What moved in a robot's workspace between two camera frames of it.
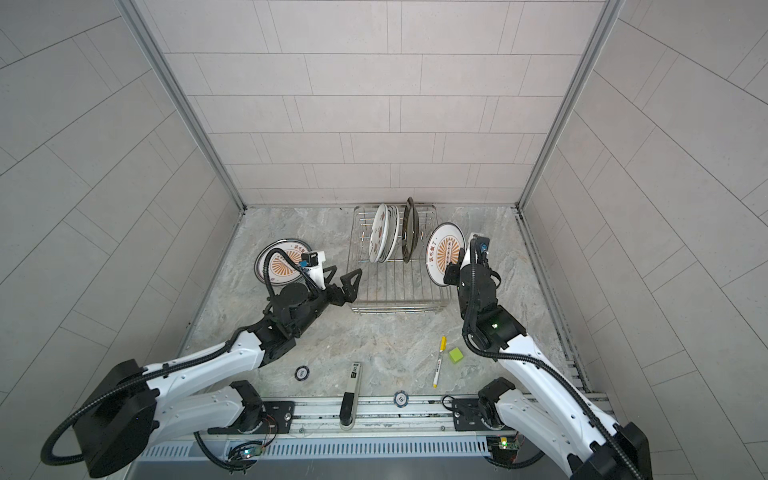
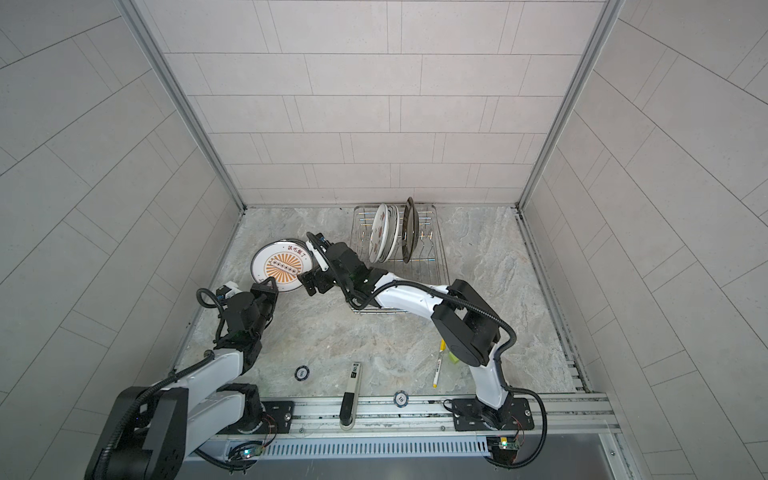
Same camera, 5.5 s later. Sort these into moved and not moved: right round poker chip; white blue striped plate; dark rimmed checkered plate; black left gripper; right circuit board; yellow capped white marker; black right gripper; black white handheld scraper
Moved: black right gripper; black left gripper
Not moved: right circuit board; right round poker chip; yellow capped white marker; white blue striped plate; black white handheld scraper; dark rimmed checkered plate
